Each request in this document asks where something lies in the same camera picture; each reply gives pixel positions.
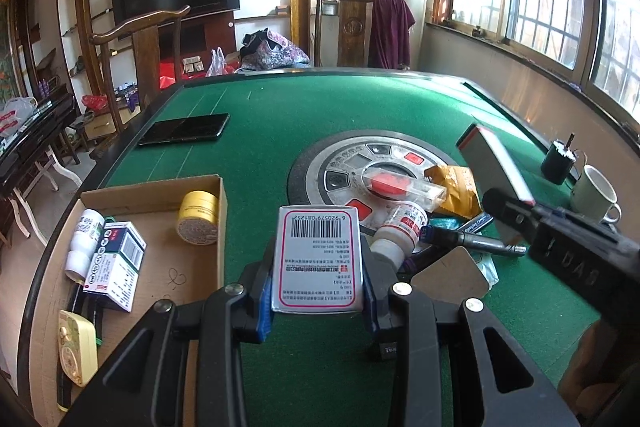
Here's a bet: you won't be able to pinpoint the purple cloth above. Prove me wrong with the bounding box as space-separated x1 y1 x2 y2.
368 0 416 70

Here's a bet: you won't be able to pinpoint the white bottle red label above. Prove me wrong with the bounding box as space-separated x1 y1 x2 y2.
370 201 430 268

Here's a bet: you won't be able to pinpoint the clear case red insert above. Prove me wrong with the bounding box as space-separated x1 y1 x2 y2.
360 164 447 208

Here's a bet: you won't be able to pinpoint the black cylindrical cup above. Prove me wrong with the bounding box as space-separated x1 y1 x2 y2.
540 133 584 186

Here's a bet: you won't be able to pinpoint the red white carton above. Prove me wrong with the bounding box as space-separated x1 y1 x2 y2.
457 122 537 208

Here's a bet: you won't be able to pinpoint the black marker blue cap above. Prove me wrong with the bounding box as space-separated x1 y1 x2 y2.
420 224 529 259

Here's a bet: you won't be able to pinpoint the brown cardboard box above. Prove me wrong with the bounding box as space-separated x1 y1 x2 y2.
30 174 229 414

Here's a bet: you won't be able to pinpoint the round table centre panel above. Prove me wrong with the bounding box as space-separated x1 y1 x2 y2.
288 129 471 239

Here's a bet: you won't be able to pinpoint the wooden armchair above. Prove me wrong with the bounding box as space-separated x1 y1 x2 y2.
89 5 192 148

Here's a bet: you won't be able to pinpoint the white plastic bag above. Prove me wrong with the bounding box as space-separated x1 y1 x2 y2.
205 47 227 78

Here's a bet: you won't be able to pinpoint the carved wooden chair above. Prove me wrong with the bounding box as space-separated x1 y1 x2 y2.
308 0 381 69

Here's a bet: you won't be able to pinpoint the white cup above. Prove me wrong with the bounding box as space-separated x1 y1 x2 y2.
569 165 622 224

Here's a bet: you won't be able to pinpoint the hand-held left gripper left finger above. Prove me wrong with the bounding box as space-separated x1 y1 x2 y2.
60 239 276 427

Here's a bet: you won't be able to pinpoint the floral bag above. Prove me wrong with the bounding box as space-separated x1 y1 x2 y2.
239 29 311 72

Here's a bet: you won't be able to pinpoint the white plastic bottle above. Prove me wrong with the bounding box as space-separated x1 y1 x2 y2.
65 209 106 281

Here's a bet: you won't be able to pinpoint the yellow snack packet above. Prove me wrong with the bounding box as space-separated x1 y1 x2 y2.
424 164 484 221

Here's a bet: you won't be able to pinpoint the blue white medicine box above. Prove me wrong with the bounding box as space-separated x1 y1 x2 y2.
82 220 148 313

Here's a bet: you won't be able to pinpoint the white folding table legs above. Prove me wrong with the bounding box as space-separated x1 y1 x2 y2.
9 146 84 244

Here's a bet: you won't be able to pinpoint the pale yellow case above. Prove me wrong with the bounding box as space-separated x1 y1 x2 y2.
58 309 99 388

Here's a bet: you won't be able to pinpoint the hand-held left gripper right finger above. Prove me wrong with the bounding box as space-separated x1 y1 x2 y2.
360 242 581 427

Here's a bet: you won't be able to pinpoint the yellow tape roll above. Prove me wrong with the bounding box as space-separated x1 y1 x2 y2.
176 190 221 248

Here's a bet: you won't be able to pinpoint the person's right forearm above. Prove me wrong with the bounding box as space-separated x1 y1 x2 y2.
560 319 631 419

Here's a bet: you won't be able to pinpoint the pink white medicine box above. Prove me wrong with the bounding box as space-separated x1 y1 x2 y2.
271 205 365 314

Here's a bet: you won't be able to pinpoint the black smartphone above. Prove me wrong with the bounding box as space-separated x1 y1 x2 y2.
137 112 230 147

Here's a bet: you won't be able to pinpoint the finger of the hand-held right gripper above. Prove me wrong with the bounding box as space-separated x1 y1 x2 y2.
481 187 551 249

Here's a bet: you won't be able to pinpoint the teal tissue packet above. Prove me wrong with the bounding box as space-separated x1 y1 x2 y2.
432 216 501 289

